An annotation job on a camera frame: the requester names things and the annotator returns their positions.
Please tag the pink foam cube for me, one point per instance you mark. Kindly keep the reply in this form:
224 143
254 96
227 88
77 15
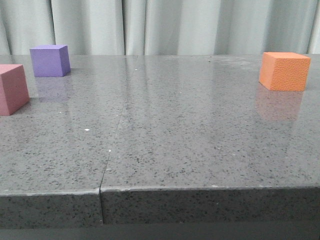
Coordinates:
13 88

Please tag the orange foam cube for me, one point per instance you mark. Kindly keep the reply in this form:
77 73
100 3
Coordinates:
284 71

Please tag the purple foam cube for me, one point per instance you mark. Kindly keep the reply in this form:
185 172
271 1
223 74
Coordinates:
50 60

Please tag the grey-green curtain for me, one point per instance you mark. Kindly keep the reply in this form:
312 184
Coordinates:
161 27

